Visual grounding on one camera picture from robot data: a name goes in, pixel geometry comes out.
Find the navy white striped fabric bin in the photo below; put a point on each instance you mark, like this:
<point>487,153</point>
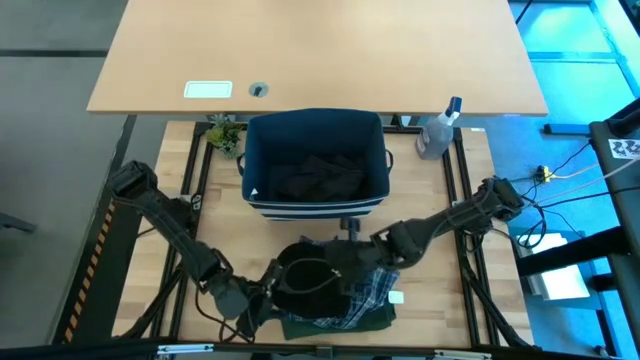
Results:
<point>315,135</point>

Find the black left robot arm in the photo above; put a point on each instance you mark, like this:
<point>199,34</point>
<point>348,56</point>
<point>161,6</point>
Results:
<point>170,230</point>

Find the black cloth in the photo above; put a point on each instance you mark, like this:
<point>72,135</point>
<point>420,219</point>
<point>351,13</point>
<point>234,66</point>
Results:
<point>320,180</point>

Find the white marker card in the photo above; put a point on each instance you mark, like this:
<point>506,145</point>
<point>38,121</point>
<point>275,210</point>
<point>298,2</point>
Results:
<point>625,149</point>

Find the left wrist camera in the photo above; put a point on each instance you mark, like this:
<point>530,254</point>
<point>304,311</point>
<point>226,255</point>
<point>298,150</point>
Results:
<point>230,300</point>

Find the dark green button shirt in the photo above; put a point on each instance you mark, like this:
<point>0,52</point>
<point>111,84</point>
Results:
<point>370,322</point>

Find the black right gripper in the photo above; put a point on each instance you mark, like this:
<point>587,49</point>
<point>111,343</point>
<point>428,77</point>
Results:
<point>352,257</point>

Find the black knit garment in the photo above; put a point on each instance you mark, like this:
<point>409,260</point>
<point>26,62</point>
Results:
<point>310,300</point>

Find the white rectangular tray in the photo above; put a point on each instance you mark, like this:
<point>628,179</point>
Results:
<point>207,89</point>

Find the black aluminium table frame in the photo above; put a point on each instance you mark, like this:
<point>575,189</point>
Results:
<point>200,165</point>

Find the white box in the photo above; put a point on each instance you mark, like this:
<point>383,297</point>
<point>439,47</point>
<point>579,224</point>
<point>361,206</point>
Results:
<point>560,275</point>

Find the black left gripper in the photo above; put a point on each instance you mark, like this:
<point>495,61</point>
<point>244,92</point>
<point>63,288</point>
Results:
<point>260,300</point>

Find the small green succulent plant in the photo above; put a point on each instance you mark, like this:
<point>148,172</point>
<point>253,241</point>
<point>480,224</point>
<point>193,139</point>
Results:
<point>225,137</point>

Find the blue plaid shirt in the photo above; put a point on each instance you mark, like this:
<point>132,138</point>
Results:
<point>370,295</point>

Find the light wooden desk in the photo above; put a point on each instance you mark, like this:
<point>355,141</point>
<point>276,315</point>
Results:
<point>350,50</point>

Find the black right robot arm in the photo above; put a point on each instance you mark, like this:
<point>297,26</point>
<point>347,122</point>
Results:
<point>450,220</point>

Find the black yellow striped base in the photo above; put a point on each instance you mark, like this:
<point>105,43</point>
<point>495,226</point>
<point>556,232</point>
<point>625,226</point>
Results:
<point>107,280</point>

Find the clear spray bottle blue nozzle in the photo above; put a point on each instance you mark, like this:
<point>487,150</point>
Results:
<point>435,137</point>

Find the yellow power strip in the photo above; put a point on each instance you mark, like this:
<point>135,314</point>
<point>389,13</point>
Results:
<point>545,174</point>

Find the white paper hang tag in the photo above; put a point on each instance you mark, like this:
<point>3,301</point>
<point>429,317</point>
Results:
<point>396,297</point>

